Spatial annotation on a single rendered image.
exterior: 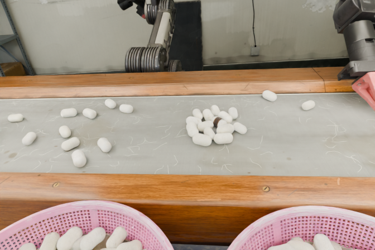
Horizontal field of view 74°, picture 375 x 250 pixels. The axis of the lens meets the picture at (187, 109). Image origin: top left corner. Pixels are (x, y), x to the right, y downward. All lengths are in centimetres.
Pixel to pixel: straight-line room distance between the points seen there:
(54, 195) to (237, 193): 26
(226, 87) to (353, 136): 30
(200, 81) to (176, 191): 37
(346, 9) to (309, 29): 209
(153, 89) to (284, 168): 39
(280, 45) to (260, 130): 226
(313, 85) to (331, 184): 35
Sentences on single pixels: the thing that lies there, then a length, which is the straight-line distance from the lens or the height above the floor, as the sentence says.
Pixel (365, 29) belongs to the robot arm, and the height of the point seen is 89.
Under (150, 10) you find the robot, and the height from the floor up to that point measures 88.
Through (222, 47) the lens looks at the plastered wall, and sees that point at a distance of 261.
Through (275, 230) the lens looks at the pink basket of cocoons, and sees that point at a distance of 35.
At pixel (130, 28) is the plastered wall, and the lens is 260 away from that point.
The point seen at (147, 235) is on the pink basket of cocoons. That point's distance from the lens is 34.
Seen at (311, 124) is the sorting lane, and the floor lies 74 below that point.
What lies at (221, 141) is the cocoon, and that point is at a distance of 46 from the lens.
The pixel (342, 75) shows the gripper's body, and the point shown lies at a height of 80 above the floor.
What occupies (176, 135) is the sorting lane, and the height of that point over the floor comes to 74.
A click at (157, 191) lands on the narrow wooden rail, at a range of 37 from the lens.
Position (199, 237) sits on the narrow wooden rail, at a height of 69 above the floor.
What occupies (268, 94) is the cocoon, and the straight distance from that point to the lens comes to 62.
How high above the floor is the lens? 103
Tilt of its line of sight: 30 degrees down
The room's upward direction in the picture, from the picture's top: 4 degrees counter-clockwise
